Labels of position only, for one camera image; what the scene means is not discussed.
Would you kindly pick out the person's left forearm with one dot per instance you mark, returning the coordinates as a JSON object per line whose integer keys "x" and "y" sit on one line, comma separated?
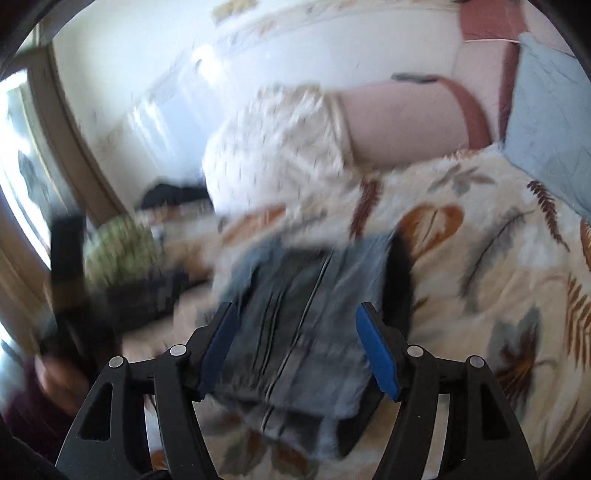
{"x": 27, "y": 415}

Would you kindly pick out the green patterned cloth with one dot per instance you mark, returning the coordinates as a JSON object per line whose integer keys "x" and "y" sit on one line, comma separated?
{"x": 122, "y": 251}

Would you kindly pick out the light blue denim pants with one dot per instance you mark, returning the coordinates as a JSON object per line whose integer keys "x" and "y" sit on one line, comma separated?
{"x": 300, "y": 314}

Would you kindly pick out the white patterned pillow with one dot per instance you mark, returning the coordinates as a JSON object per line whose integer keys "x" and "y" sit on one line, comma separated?
{"x": 268, "y": 152}

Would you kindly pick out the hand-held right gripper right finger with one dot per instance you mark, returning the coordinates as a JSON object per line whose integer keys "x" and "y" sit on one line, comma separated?
{"x": 376, "y": 350}

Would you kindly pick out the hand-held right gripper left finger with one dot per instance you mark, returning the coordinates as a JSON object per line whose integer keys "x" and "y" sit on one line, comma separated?
{"x": 219, "y": 341}

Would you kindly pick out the window with brown frame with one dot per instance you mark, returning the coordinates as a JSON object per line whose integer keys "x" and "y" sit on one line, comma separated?
{"x": 23, "y": 161}

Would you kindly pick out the pink and brown headboard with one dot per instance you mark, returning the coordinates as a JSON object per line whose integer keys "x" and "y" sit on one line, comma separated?
{"x": 406, "y": 124}

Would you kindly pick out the person's left hand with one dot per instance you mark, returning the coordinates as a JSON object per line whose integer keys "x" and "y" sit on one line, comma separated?
{"x": 62, "y": 381}

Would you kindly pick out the leaf print blanket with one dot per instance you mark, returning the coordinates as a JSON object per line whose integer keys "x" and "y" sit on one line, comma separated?
{"x": 485, "y": 277}

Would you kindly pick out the dark cloth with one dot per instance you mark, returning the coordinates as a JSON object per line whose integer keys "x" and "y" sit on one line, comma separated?
{"x": 152, "y": 295}
{"x": 175, "y": 194}

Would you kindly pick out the light blue quilted cushion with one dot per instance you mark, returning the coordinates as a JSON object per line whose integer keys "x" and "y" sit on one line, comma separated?
{"x": 549, "y": 120}

